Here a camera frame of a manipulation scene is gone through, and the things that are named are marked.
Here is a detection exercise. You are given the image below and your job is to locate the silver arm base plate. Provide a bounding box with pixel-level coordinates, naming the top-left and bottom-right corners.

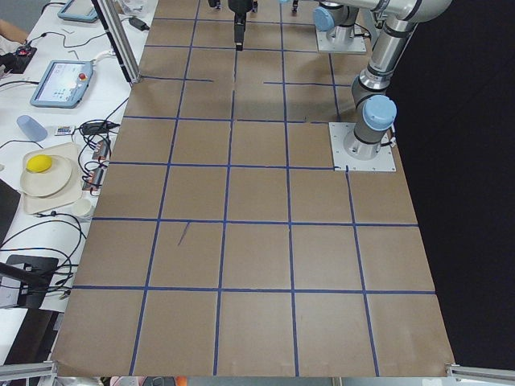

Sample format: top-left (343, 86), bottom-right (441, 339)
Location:
top-left (329, 122), bottom-right (396, 172)
top-left (316, 25), bottom-right (367, 55)

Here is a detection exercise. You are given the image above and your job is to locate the paper cup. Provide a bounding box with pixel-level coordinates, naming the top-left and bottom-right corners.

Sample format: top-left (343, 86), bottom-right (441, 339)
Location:
top-left (71, 199), bottom-right (95, 222)

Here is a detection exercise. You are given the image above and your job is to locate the teach pendant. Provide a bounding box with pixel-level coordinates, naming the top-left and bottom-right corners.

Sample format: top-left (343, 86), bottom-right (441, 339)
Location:
top-left (57, 0), bottom-right (97, 23)
top-left (30, 60), bottom-right (93, 109)

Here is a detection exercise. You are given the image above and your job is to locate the beige plate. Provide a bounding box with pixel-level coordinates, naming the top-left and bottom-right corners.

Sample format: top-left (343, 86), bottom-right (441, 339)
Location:
top-left (20, 155), bottom-right (73, 197)

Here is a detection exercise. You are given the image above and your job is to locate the aluminium frame post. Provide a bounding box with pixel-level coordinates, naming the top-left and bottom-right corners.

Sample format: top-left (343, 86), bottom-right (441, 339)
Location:
top-left (92, 0), bottom-right (141, 84)

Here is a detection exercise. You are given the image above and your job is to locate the beige tray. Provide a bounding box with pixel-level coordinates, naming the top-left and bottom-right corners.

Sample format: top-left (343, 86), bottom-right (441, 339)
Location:
top-left (20, 142), bottom-right (82, 215)

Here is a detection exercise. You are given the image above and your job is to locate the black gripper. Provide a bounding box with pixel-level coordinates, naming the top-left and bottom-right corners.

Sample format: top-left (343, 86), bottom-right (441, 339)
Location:
top-left (228, 0), bottom-right (253, 51)

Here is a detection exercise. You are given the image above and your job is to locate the blue plastic cup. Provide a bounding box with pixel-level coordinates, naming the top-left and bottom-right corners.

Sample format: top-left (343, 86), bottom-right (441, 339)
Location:
top-left (16, 115), bottom-right (47, 142)

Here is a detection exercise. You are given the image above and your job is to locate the teach pendant near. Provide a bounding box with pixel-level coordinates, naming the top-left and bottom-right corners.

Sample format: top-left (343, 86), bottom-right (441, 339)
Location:
top-left (30, 60), bottom-right (93, 109)

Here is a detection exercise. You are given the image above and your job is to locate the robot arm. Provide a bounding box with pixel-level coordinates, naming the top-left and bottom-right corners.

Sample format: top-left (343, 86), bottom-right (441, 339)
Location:
top-left (228, 0), bottom-right (364, 53)
top-left (343, 0), bottom-right (451, 160)

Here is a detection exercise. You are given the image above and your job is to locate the yellow lemon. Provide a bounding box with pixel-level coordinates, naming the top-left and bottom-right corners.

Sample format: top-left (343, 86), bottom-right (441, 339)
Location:
top-left (26, 154), bottom-right (53, 173)

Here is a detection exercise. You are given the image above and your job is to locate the black power adapter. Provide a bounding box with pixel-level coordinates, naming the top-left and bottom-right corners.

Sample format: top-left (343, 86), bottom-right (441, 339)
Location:
top-left (129, 16), bottom-right (150, 31)

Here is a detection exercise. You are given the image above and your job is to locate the black monitor stand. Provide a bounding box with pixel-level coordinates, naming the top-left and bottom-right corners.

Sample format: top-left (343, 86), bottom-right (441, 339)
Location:
top-left (1, 254), bottom-right (59, 309)

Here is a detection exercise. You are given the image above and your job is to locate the teach pendant far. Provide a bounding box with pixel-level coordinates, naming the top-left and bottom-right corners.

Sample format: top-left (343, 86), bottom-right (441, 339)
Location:
top-left (57, 0), bottom-right (97, 23)

